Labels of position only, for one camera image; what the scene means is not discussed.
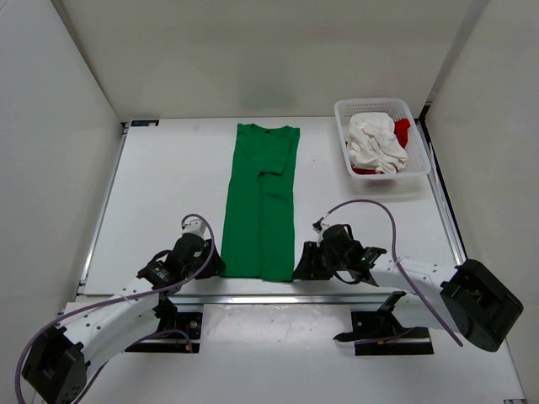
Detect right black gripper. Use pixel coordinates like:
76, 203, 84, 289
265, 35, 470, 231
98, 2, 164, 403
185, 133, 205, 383
293, 242, 350, 281

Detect green t shirt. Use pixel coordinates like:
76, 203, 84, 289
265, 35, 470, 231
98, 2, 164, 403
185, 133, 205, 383
221, 124, 301, 282

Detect white t shirt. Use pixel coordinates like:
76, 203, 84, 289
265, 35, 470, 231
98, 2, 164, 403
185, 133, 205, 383
344, 111, 409, 176

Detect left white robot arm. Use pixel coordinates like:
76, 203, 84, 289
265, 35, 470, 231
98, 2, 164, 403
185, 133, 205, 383
15, 214, 225, 403

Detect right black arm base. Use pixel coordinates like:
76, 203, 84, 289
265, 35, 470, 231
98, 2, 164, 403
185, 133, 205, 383
333, 292, 434, 356

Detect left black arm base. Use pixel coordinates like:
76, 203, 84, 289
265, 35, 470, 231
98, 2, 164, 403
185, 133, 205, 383
125, 303, 203, 354

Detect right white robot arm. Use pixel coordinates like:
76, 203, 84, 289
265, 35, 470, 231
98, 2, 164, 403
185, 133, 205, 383
292, 224, 524, 352

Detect white plastic basket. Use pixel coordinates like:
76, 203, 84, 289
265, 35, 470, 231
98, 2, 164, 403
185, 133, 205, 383
334, 98, 431, 194

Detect dark label sticker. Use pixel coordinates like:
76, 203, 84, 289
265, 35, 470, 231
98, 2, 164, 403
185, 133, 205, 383
130, 120, 160, 127

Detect red t shirt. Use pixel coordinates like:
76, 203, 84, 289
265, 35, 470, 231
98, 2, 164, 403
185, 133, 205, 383
351, 118, 413, 174

